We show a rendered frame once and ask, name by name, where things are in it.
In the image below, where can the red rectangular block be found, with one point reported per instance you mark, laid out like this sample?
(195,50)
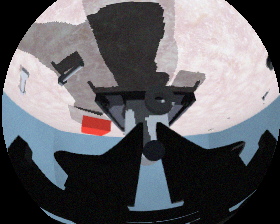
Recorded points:
(91,125)

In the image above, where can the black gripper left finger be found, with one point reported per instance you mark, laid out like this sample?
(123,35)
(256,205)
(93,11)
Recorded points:
(118,167)

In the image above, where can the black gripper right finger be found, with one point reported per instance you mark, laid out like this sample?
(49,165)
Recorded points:
(186,163)

